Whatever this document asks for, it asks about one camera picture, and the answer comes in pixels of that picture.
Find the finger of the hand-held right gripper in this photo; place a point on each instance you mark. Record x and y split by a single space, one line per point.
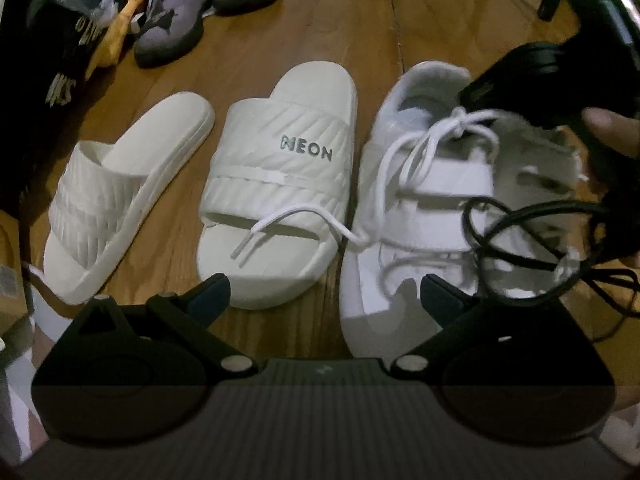
510 80

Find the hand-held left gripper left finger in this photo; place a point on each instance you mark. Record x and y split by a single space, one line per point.
215 292

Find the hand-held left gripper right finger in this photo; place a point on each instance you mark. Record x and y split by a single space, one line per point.
440 300

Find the white ribbed slide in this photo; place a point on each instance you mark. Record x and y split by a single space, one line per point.
100 200
280 170

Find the person's right hand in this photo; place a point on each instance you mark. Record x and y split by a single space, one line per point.
615 130

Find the black printed bag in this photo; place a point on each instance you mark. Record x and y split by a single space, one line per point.
45 60

